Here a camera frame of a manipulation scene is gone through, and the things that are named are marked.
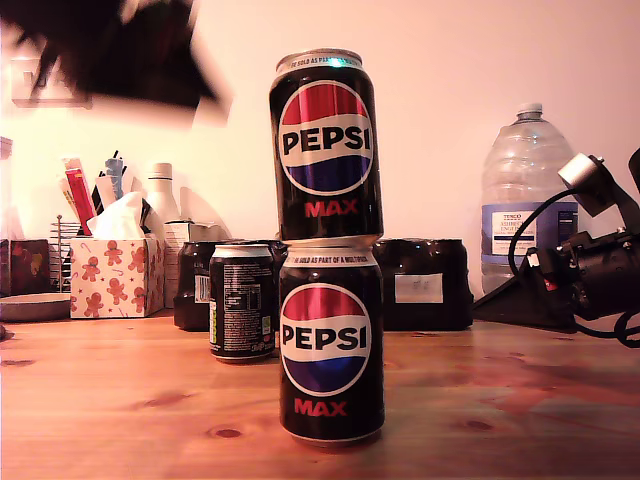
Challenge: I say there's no black Pepsi Max can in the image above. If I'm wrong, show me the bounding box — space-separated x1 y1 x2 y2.
208 243 279 364
268 48 385 247
278 243 386 444

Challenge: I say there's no shrink-wrapped Pepsi Max can pack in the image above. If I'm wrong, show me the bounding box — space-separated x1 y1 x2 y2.
173 238 475 332

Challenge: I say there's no blue patterned packet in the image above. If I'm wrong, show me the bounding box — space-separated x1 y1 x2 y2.
103 157 127 201

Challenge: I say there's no large clear water bottle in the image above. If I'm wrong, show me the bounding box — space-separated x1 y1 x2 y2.
481 102 581 296

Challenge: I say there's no white bottle with cap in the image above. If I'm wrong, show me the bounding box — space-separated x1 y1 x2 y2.
141 162 182 224

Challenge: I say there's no white black-striped packet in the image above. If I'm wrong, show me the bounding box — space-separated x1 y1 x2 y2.
92 174 121 216

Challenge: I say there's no white paper tissue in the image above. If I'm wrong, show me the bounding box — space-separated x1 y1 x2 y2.
87 190 151 241

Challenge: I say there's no white cardboard box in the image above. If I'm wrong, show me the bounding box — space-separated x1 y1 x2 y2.
163 219 224 309

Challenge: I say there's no gingerbread print tissue box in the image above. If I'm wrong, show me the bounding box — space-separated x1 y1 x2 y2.
68 237 166 320

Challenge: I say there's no dark red box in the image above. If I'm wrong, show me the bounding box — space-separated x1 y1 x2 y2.
0 238 51 297

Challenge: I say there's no grey plate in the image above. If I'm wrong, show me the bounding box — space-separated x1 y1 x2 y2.
0 292 72 323

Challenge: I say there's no black cable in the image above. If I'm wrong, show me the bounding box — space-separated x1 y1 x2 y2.
507 188 576 276
574 308 640 349

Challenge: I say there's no white wall switch plate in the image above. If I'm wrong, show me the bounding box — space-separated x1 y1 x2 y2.
10 56 93 109

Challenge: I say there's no pale grey wrist camera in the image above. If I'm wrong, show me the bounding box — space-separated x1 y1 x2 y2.
557 152 609 219

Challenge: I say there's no metal wire holder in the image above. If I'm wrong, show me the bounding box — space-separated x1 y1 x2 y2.
48 213 84 294

